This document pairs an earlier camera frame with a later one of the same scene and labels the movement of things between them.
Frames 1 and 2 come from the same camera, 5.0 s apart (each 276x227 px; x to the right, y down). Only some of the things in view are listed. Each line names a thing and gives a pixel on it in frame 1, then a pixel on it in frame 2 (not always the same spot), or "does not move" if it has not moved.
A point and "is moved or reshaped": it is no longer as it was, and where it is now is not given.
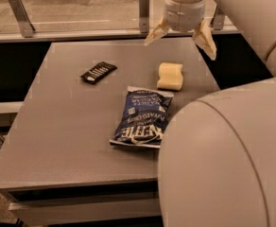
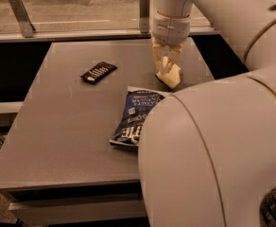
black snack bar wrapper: [98, 72] does not move
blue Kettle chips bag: [143, 117] does not move
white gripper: [183, 15] → [170, 29]
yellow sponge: [170, 76] is moved or reshaped
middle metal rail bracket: [145, 11] does not move
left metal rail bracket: [21, 14] does not move
